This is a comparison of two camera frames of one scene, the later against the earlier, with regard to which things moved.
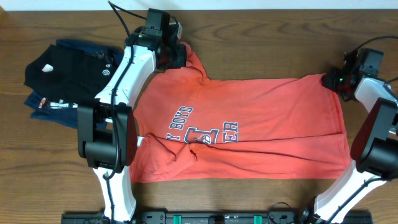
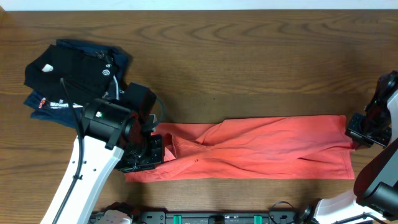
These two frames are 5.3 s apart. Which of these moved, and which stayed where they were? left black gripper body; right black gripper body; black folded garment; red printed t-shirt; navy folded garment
Moved: left black gripper body; right black gripper body; red printed t-shirt
Stayed: navy folded garment; black folded garment
